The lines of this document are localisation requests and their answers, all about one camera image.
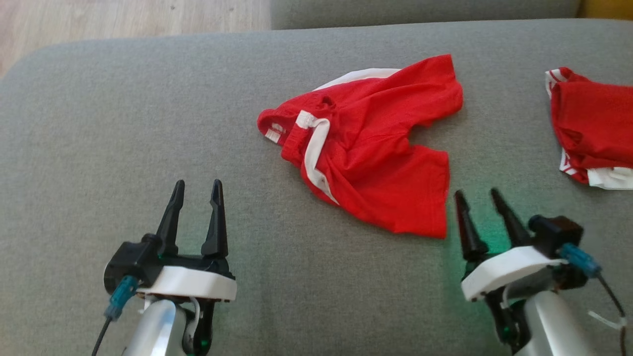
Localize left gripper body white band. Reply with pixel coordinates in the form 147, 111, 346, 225
136, 253, 237, 303

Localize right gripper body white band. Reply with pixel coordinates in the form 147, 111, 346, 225
461, 246, 569, 302

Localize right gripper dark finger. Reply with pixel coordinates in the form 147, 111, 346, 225
490, 188, 534, 248
454, 189, 489, 262

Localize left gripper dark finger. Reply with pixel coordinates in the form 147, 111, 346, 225
156, 179, 186, 256
200, 179, 229, 258

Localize red shorts white stripe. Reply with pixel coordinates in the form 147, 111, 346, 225
257, 53, 464, 239

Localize red white basketball jersey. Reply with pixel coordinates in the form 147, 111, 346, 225
545, 67, 633, 191

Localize grey sofa seat cushion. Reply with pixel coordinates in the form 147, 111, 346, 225
0, 19, 633, 356

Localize grey sofa back cushion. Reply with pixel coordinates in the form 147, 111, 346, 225
271, 0, 582, 30

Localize yellow cushion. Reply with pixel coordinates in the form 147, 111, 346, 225
579, 0, 633, 21

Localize left black cable teal plug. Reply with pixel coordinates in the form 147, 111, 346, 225
91, 275, 140, 356

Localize black cable teal plug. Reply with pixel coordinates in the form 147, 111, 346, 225
91, 275, 140, 356
559, 242, 630, 356

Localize right black cable teal plug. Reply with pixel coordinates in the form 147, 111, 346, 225
559, 242, 630, 356

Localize white cable tie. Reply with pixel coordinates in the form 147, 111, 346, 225
588, 310, 628, 330

